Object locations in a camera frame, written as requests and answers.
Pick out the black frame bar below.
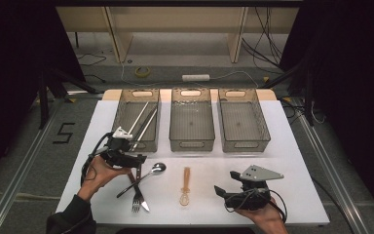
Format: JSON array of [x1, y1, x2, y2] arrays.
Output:
[[50, 0, 305, 8]]

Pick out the thin black floor cable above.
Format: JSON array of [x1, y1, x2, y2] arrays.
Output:
[[76, 53, 107, 84]]

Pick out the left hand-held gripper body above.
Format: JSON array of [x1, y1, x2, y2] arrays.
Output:
[[99, 126, 134, 169]]

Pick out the thick black floor cable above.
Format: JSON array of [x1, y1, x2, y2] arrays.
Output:
[[311, 176, 356, 234]]

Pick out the translucent grey plastic bin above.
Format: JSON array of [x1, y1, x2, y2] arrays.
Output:
[[217, 88, 272, 154], [111, 88, 162, 153], [168, 87, 216, 153]]

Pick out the aluminium floor rail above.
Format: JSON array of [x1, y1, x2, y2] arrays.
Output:
[[0, 97, 67, 234], [291, 97, 371, 234]]

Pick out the right hand-held gripper cable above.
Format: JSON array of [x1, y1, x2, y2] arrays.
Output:
[[266, 188, 288, 224]]

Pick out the white power strip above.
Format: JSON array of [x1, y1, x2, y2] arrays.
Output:
[[181, 73, 211, 82]]

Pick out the wooden handled fork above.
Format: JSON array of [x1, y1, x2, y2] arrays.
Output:
[[131, 164, 143, 214]]

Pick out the person's left hand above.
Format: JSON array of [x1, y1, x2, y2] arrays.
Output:
[[77, 156, 132, 201]]

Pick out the person's right hand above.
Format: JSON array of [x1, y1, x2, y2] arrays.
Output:
[[234, 198, 288, 230]]

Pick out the black curtain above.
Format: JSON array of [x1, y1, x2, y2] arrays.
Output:
[[0, 0, 87, 189], [279, 0, 374, 225]]

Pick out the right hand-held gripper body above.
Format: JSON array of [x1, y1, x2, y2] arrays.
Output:
[[224, 164, 285, 212]]

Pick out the wooden handled knife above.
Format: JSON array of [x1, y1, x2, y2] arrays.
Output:
[[128, 169, 151, 213]]

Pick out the black cable bundle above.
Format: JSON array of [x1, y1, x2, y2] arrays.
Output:
[[242, 7, 288, 71]]

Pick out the beige wooden desk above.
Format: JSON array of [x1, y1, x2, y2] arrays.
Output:
[[55, 6, 300, 64]]

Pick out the wooden spoon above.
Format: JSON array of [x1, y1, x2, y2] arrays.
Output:
[[179, 167, 192, 207]]

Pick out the black metal stand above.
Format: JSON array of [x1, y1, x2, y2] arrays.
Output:
[[259, 61, 316, 126], [37, 67, 98, 130]]

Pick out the yellow tape roll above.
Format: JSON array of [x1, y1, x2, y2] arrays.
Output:
[[134, 66, 151, 78]]

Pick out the white chopstick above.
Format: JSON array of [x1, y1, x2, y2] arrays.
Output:
[[127, 100, 150, 135], [131, 108, 159, 151]]

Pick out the metal chopstick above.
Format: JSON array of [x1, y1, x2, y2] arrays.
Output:
[[131, 104, 160, 152], [130, 103, 159, 151]]

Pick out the metal spoon black handle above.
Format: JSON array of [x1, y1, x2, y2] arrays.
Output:
[[116, 162, 168, 199]]

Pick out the white table sheet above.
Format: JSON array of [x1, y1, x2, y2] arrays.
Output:
[[56, 98, 330, 227]]

